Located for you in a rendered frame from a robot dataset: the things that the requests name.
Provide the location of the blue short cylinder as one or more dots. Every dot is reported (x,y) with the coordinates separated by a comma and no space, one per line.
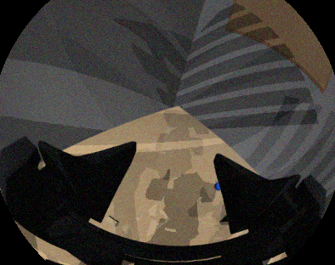
(217,186)

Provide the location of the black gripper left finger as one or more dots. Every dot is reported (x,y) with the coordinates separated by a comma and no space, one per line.
(93,177)

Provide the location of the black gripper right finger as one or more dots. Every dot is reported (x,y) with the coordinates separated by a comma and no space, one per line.
(246,194)

